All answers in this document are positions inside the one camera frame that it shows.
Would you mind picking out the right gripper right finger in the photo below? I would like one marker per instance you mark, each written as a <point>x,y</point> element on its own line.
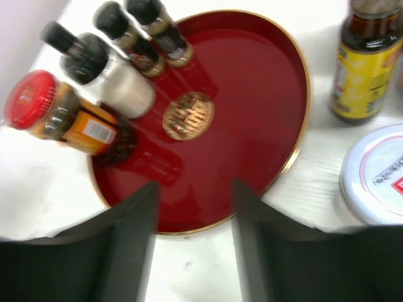
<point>280,259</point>

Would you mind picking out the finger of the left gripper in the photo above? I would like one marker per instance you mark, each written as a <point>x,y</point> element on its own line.
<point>58,37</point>

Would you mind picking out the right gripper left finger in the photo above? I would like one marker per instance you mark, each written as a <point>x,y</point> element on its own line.
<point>106,258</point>

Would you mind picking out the black cap spice bottle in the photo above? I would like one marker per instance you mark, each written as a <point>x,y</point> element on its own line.
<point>155,20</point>
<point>113,22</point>

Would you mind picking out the red lid jar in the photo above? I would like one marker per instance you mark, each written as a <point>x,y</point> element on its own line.
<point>50,109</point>

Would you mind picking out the white shaker black cap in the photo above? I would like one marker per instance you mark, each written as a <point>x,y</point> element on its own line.
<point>111,78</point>

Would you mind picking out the white lid sauce jar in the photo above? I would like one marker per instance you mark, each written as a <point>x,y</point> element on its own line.
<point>370,179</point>

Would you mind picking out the yellow label brown bottle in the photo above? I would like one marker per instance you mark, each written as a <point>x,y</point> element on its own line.
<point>370,44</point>

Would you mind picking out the red round tray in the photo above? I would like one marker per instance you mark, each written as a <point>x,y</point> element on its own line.
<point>259,82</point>

